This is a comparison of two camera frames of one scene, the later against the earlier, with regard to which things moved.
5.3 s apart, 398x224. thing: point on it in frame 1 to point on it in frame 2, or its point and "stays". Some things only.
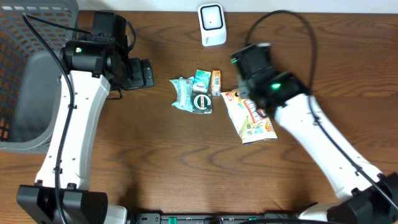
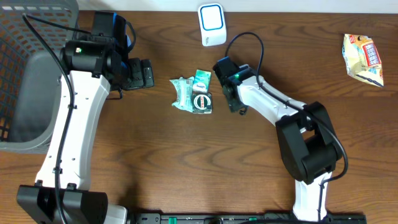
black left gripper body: (135, 74) stays
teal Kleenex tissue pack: (201, 81) stays
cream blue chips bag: (251, 123) to (362, 59)
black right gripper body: (249, 84) to (236, 105)
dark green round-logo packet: (202, 102) stays
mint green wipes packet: (184, 86) stays
